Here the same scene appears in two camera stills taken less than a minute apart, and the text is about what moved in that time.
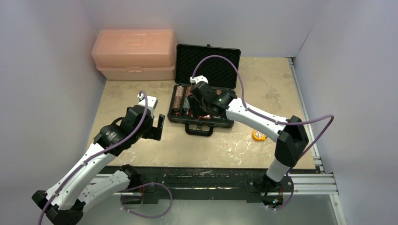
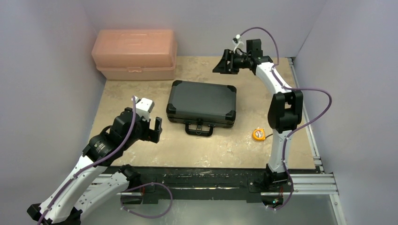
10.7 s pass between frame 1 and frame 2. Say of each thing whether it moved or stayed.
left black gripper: stayed
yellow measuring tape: stayed
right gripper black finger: moved
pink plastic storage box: stayed
